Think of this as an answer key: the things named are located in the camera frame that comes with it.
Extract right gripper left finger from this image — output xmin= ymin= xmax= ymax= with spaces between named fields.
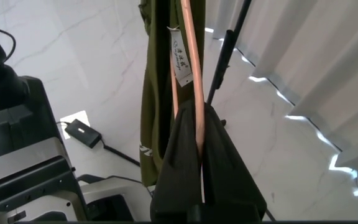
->
xmin=150 ymin=99 xmax=203 ymax=222

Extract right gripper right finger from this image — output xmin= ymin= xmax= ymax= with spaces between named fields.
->
xmin=203 ymin=101 xmax=267 ymax=222

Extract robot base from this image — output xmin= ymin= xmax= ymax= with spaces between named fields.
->
xmin=0 ymin=76 xmax=154 ymax=222

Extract black clothes rack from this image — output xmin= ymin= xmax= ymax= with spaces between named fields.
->
xmin=206 ymin=0 xmax=254 ymax=127

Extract black power adapter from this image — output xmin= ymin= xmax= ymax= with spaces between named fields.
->
xmin=63 ymin=118 xmax=103 ymax=149

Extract green printed shirt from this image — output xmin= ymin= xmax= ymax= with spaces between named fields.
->
xmin=137 ymin=0 xmax=207 ymax=187

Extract pink clothes hanger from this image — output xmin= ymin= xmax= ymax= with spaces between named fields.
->
xmin=168 ymin=0 xmax=206 ymax=203

